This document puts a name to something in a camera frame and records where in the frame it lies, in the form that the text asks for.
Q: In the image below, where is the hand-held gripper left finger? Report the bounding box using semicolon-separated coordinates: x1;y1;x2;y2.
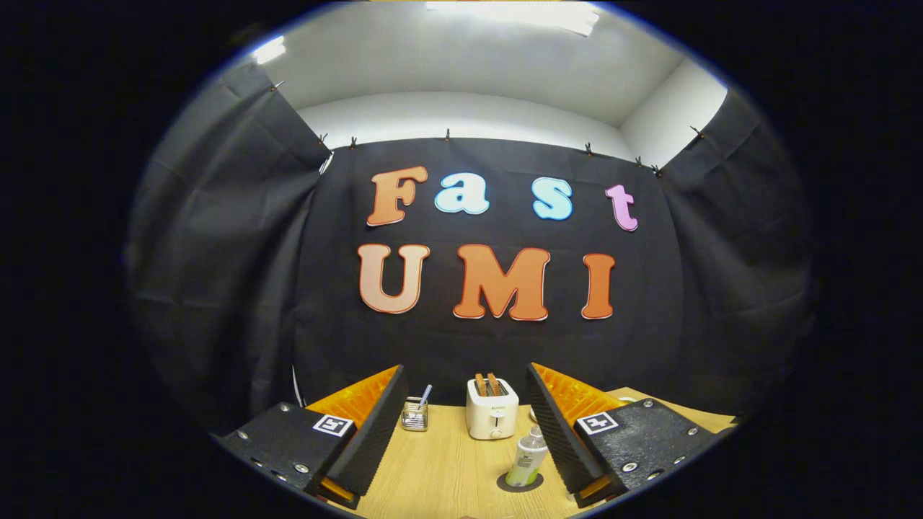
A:
216;364;409;510

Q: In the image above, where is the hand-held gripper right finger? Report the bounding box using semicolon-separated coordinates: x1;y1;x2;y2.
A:
525;363;722;509

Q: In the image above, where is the clear juice bottle white label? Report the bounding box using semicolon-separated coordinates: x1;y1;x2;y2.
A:
504;425;549;488

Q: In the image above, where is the dark brown round coaster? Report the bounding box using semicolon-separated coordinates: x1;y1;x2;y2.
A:
496;472;544;493

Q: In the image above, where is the white toaster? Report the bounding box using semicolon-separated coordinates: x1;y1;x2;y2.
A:
465;378;519;440

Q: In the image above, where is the wooden table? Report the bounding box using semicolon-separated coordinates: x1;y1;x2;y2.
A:
332;388;736;519

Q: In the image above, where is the row of small cloth clips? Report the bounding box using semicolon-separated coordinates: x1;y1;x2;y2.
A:
270;79;704;177

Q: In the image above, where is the small ceiling light panel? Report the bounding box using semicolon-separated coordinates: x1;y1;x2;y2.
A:
251;36;287;66

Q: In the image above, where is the metal wire basket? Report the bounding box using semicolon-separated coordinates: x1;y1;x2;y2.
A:
401;396;429;432

